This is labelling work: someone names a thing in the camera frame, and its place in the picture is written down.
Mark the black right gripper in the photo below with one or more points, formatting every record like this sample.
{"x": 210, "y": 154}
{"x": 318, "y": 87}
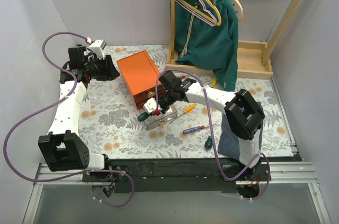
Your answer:
{"x": 161, "y": 105}

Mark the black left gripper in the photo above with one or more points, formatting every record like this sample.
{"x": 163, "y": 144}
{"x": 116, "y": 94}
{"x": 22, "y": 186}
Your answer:
{"x": 106, "y": 66}

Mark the clear plastic drawer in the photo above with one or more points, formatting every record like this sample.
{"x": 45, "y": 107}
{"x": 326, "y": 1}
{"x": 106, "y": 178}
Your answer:
{"x": 155, "y": 121}

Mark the green handled screwdriver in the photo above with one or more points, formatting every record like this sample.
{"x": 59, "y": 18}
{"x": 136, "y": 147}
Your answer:
{"x": 142, "y": 117}

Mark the orange drawer box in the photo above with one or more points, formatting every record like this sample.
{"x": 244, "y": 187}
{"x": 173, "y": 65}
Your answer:
{"x": 139, "y": 73}

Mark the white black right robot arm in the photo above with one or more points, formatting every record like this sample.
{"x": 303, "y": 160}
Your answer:
{"x": 244, "y": 115}

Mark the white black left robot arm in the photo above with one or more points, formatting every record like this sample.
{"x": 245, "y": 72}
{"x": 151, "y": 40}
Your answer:
{"x": 62, "y": 147}

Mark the floral patterned table mat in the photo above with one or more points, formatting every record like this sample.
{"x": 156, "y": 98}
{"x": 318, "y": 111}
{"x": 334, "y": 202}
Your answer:
{"x": 108, "y": 124}

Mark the stubby green screwdriver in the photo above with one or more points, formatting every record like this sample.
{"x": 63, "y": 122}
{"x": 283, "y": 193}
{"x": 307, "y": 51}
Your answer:
{"x": 208, "y": 143}

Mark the blue grey folded cloth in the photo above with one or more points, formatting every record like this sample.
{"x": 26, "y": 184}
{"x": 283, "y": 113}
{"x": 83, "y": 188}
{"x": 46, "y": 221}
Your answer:
{"x": 228, "y": 143}

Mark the green shorts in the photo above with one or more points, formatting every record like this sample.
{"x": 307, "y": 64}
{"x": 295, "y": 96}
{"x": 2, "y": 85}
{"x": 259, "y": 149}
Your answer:
{"x": 209, "y": 47}

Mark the yellow clothes hanger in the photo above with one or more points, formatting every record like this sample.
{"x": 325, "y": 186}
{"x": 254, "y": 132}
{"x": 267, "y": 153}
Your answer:
{"x": 213, "y": 15}

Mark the wooden clothes rack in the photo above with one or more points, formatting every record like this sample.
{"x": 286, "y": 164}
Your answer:
{"x": 253, "y": 56}

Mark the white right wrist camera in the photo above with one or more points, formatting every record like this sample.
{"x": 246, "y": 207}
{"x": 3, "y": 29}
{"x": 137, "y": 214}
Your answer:
{"x": 152, "y": 107}

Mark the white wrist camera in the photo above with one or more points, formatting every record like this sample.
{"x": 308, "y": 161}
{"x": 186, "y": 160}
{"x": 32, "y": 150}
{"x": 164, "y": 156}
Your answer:
{"x": 97, "y": 47}
{"x": 152, "y": 107}

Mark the orange handled screwdriver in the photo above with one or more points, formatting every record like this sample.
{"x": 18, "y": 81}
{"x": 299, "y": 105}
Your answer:
{"x": 188, "y": 109}

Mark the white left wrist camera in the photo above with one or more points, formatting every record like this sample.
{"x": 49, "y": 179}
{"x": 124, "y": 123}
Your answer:
{"x": 97, "y": 47}

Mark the blue red handled screwdriver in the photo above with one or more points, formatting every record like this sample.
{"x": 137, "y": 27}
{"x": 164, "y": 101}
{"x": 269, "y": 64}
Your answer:
{"x": 193, "y": 129}

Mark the yellow handled screwdriver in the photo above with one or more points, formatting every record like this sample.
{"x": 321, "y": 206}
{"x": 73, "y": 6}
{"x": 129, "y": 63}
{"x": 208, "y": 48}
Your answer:
{"x": 214, "y": 82}

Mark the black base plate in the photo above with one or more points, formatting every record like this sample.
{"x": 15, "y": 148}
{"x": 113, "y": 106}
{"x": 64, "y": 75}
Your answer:
{"x": 193, "y": 174}

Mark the aluminium frame rail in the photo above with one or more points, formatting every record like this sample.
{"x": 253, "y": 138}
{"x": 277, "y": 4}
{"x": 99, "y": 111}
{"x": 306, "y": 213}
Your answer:
{"x": 57, "y": 199}

